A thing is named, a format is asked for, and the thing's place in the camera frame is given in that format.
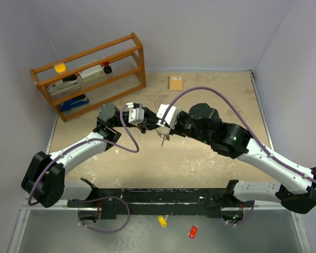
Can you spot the orange wooden shelf rack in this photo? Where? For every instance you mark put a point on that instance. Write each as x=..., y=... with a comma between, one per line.
x=126, y=57

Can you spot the white cardboard box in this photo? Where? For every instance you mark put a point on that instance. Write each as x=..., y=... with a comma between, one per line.
x=91, y=73

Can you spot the blue stapler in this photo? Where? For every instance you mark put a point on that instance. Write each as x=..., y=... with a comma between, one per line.
x=74, y=102

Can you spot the black red stamp bottle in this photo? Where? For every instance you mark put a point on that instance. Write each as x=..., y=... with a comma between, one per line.
x=107, y=68

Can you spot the brown spiral notebook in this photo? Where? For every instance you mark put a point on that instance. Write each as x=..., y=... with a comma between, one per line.
x=175, y=83

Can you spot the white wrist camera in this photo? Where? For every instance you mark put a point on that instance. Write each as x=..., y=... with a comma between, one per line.
x=171, y=117
x=136, y=113

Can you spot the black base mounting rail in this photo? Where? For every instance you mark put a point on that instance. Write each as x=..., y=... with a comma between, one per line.
x=109, y=203

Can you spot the yellow-capped key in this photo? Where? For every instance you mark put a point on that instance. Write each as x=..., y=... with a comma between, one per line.
x=163, y=220

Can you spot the white black stapler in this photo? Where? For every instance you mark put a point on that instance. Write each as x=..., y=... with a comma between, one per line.
x=68, y=83

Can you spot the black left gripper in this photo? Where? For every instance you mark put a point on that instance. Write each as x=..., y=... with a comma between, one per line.
x=142, y=126

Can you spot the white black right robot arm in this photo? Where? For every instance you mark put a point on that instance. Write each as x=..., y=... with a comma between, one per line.
x=290, y=186

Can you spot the metal keyring with carabiner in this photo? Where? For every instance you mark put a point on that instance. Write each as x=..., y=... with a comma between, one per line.
x=164, y=137

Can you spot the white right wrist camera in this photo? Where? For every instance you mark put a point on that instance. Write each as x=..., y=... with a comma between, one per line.
x=171, y=117

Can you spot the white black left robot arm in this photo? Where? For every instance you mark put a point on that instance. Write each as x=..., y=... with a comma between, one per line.
x=44, y=180

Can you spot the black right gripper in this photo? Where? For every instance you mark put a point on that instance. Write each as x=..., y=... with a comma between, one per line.
x=176, y=129

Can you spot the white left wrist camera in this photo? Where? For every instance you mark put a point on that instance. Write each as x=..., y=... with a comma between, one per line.
x=136, y=113

